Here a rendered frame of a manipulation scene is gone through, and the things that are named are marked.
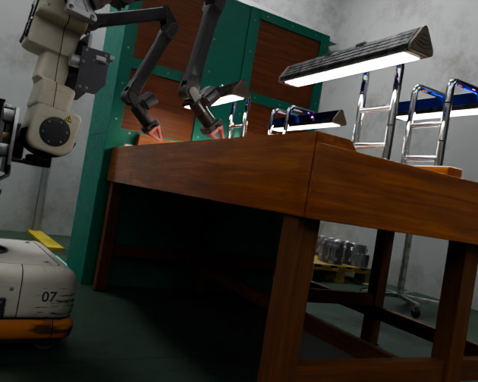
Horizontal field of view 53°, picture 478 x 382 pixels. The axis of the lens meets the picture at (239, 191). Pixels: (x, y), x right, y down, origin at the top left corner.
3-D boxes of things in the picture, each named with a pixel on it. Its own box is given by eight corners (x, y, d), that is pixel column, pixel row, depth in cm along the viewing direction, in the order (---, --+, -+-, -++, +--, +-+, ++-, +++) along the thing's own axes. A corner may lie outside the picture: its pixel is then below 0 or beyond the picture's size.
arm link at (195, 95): (177, 91, 188) (187, 89, 181) (197, 74, 192) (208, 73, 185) (193, 116, 193) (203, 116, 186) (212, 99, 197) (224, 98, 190)
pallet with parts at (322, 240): (377, 286, 449) (383, 248, 450) (306, 282, 400) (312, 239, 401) (289, 258, 559) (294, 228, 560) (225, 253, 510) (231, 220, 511)
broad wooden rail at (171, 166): (303, 217, 100) (317, 130, 100) (106, 180, 259) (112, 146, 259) (347, 224, 105) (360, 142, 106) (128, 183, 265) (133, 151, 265)
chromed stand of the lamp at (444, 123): (434, 207, 157) (455, 73, 158) (388, 201, 175) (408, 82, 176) (470, 214, 166) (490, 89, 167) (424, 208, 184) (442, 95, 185)
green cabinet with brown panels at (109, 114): (107, 131, 257) (136, -41, 259) (87, 136, 306) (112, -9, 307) (308, 173, 322) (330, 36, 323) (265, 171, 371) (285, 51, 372)
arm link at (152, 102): (120, 95, 220) (127, 95, 213) (139, 82, 224) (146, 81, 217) (134, 117, 226) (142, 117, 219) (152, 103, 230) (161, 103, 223)
